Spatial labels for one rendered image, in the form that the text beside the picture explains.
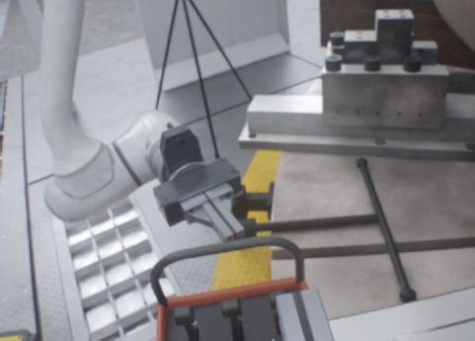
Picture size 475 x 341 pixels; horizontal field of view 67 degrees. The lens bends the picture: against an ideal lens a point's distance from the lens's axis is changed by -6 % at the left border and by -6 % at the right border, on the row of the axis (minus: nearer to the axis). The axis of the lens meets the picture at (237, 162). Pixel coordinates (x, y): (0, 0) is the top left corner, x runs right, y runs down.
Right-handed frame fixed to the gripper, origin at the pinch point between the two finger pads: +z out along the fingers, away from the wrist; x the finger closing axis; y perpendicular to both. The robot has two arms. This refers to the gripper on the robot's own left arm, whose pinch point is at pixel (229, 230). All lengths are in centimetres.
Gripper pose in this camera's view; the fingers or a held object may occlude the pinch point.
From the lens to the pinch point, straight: 52.9
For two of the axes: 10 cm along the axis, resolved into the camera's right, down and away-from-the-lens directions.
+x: -8.7, 3.7, -3.2
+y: 1.3, 8.1, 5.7
